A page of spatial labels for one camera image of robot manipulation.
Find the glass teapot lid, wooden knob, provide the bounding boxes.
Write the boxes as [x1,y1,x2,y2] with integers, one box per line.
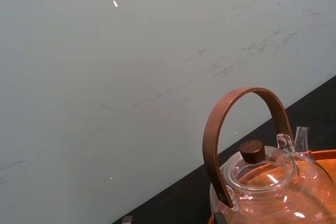
[223,140,297,193]

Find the glass teapot with wooden handle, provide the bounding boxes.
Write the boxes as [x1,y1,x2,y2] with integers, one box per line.
[202,87,336,224]

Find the black table cloth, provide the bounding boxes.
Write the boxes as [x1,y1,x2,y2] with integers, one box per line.
[112,74,336,224]

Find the round wooden tray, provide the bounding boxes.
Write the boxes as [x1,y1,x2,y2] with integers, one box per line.
[207,149,336,224]

